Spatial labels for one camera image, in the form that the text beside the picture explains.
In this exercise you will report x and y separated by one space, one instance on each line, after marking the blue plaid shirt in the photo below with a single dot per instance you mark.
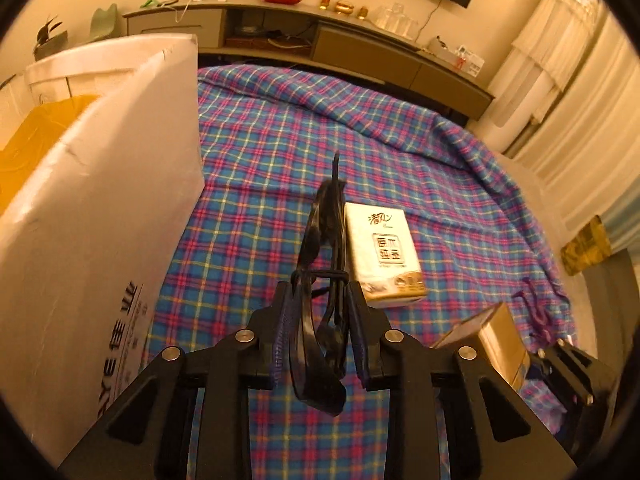
250 210

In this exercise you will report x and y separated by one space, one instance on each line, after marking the group of clear glasses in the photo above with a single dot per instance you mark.
397 20

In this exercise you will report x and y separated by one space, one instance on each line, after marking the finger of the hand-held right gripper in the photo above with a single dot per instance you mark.
555 360

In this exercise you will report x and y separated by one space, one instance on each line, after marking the small brown cardboard box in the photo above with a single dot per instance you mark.
505 345

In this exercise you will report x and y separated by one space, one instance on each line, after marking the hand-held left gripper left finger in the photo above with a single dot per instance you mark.
285 335

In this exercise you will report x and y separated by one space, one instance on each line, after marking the green small item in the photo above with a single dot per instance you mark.
150 3

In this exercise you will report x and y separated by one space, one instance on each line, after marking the white tissue pack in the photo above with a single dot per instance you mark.
385 255

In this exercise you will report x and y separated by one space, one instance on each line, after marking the yellow plastic sheet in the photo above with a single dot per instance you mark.
35 145

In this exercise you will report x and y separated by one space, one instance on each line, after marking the golden ornament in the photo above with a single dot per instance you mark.
344 7

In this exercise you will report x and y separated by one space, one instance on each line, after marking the grey television cabinet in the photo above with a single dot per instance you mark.
350 50

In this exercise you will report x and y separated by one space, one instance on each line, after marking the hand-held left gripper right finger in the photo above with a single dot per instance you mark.
357 330

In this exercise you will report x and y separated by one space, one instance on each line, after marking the white curtain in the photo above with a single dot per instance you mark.
565 90

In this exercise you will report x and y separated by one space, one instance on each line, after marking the white cardboard box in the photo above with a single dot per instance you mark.
100 210

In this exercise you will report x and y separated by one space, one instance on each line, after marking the dark potted plant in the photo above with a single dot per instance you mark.
47 30

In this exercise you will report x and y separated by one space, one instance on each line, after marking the green plastic chair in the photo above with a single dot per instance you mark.
105 22

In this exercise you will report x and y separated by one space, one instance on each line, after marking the white desk organizer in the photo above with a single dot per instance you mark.
460 57

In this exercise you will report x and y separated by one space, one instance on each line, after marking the gold patterned cushion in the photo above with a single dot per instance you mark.
585 245

